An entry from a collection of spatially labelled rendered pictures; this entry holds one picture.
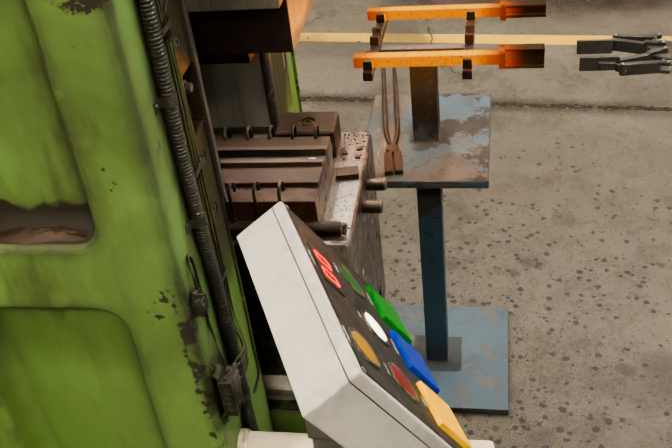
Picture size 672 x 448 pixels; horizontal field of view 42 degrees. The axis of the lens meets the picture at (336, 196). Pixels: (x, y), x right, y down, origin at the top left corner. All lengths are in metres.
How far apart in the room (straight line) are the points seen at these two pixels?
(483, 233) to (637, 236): 0.50
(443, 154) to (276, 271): 1.02
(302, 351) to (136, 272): 0.40
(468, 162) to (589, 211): 1.20
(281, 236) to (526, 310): 1.70
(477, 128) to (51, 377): 1.13
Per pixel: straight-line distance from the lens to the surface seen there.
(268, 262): 1.12
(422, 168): 2.01
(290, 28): 1.39
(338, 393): 0.94
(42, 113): 1.28
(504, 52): 1.88
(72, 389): 1.64
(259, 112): 1.89
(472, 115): 2.20
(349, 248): 1.57
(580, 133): 3.59
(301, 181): 1.60
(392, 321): 1.24
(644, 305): 2.82
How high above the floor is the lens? 1.87
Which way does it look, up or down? 35 degrees down
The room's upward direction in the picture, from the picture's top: 7 degrees counter-clockwise
